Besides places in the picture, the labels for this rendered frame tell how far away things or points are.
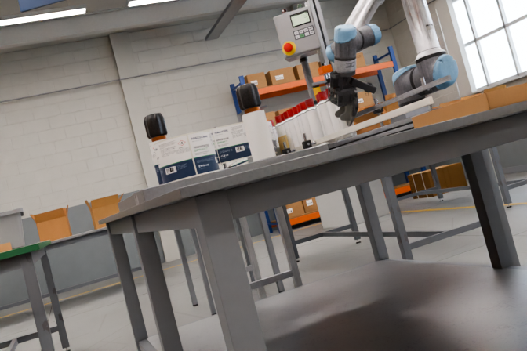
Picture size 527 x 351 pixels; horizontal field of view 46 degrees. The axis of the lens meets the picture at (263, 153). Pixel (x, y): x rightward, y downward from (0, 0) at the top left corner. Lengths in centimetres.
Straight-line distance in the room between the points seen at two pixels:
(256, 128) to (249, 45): 842
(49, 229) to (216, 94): 395
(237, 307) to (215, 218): 17
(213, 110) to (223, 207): 910
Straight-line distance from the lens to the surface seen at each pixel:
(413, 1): 242
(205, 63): 1024
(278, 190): 118
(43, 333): 294
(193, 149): 205
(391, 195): 397
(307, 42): 262
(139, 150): 981
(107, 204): 766
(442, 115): 158
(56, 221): 764
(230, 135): 248
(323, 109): 235
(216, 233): 113
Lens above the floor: 80
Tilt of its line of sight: 3 degrees up
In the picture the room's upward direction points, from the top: 15 degrees counter-clockwise
